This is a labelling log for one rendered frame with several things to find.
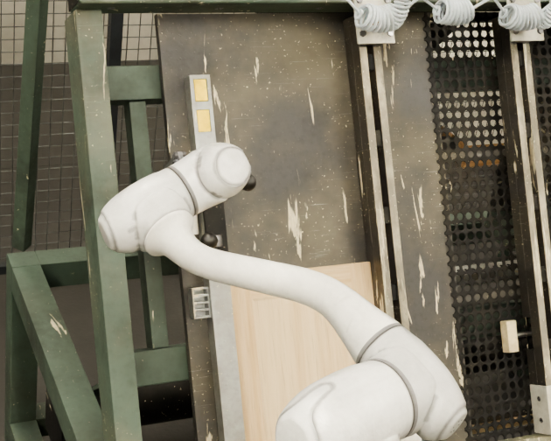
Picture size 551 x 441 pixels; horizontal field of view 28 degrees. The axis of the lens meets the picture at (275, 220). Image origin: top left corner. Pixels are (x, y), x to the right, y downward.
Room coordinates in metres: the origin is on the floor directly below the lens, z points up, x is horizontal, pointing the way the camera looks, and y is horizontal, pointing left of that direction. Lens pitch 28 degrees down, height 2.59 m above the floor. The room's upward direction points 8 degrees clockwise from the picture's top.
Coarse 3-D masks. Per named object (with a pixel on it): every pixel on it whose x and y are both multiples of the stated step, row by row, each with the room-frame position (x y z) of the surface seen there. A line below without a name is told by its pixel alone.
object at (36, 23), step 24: (48, 0) 2.83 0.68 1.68; (24, 24) 2.81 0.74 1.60; (24, 48) 2.82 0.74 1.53; (24, 72) 2.83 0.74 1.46; (24, 96) 2.84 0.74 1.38; (24, 120) 2.85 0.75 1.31; (24, 144) 2.86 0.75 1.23; (24, 168) 2.87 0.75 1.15; (24, 192) 2.89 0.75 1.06; (24, 216) 2.90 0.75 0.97; (24, 240) 2.91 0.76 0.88; (96, 384) 2.41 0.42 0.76
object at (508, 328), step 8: (504, 320) 2.41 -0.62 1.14; (512, 320) 2.39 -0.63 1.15; (504, 328) 2.38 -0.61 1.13; (512, 328) 2.38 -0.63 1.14; (504, 336) 2.38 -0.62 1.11; (512, 336) 2.37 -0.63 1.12; (504, 344) 2.37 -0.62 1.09; (512, 344) 2.36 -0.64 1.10; (504, 352) 2.36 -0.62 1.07; (512, 352) 2.35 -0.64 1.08
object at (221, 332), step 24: (192, 96) 2.32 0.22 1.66; (192, 120) 2.29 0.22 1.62; (192, 144) 2.28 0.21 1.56; (216, 288) 2.11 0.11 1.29; (216, 312) 2.09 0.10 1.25; (216, 336) 2.06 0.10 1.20; (216, 360) 2.03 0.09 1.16; (216, 384) 2.02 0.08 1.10; (216, 408) 2.00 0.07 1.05; (240, 408) 2.00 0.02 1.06; (240, 432) 1.97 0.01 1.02
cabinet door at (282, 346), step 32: (352, 288) 2.27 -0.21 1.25; (256, 320) 2.14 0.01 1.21; (288, 320) 2.17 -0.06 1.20; (320, 320) 2.20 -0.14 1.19; (256, 352) 2.10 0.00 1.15; (288, 352) 2.13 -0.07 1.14; (320, 352) 2.16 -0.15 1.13; (256, 384) 2.06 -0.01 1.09; (288, 384) 2.09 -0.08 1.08; (256, 416) 2.02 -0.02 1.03
